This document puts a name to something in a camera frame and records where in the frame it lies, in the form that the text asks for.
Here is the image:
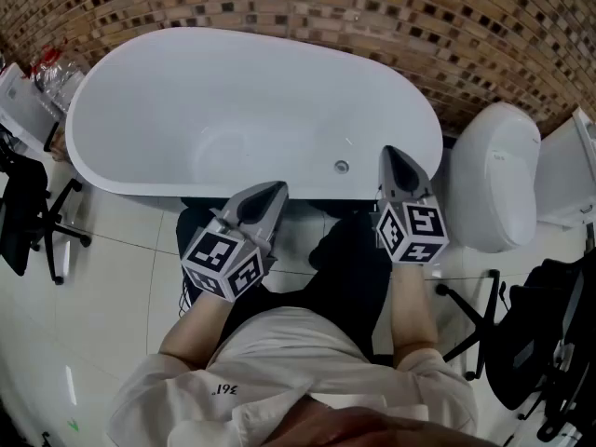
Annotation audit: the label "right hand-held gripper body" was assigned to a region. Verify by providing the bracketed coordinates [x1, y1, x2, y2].
[371, 195, 451, 265]

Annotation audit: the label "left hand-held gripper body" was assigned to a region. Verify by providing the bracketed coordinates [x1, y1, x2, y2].
[180, 210, 279, 304]

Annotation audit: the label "person's left forearm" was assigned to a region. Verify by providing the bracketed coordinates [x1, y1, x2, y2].
[157, 290, 235, 372]

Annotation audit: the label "person's right forearm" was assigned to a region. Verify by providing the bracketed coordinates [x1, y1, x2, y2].
[389, 262, 440, 370]

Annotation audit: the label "white bathtub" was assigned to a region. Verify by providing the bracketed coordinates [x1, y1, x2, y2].
[64, 26, 444, 202]

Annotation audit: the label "person's right black shoe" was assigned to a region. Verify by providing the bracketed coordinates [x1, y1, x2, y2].
[308, 228, 348, 272]

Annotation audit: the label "white toilet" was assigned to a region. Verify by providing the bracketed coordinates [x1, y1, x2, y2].
[449, 101, 542, 254]

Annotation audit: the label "person's black trousers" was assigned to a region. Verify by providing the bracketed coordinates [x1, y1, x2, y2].
[175, 197, 393, 367]

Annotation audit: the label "person's white shirt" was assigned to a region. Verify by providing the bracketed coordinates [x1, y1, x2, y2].
[107, 305, 480, 447]

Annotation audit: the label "black office chair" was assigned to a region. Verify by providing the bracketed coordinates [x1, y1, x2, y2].
[436, 249, 596, 442]
[0, 123, 93, 287]

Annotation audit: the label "person's chin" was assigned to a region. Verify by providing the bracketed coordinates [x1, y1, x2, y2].
[272, 396, 494, 447]

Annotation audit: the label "pack of clear water bottles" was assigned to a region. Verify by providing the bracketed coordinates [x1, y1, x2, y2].
[20, 39, 90, 111]

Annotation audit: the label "white side table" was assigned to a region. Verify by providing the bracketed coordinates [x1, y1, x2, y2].
[0, 61, 64, 157]

